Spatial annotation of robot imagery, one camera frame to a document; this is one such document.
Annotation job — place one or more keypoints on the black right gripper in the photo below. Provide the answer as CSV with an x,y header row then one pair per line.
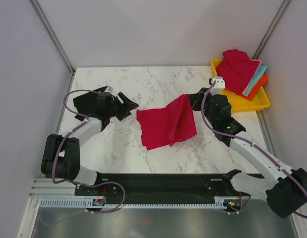
x,y
195,99

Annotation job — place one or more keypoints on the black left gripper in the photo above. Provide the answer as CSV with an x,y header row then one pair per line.
x,y
129,104

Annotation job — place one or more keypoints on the crimson t shirt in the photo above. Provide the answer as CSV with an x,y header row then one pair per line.
x,y
169,125
234,54

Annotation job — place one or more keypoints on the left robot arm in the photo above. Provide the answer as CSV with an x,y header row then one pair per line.
x,y
61,158

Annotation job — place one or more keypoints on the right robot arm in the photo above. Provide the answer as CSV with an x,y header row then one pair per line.
x,y
281,187

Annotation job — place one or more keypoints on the folded black t shirt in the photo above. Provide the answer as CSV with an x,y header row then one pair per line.
x,y
86,103

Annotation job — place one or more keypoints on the yellow plastic tray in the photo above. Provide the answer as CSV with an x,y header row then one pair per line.
x,y
254,102

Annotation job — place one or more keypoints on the crimson t shirt in tray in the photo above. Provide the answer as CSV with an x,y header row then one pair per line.
x,y
234,54

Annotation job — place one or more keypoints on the teal t shirt in tray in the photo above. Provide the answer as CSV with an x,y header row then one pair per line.
x,y
258,74

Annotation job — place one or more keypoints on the orange t shirt in tray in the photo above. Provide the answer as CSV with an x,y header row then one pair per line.
x,y
262,81

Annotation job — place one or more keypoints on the pink t shirt in tray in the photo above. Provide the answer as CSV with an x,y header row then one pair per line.
x,y
238,73

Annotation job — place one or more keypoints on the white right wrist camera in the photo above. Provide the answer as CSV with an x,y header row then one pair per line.
x,y
217,85

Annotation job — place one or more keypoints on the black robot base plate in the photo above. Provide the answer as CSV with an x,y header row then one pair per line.
x,y
160,188

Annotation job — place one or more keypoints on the white slotted cable duct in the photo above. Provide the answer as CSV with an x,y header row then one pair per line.
x,y
90,203

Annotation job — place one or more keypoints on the aluminium front rail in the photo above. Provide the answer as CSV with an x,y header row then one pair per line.
x,y
45,188

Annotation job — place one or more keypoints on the right aluminium corner post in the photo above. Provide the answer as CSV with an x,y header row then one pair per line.
x,y
271,28

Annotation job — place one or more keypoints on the aluminium corner post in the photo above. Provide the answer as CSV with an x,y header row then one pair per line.
x,y
48,27
271,28

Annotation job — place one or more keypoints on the left aluminium corner post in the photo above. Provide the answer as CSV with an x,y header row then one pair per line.
x,y
48,27

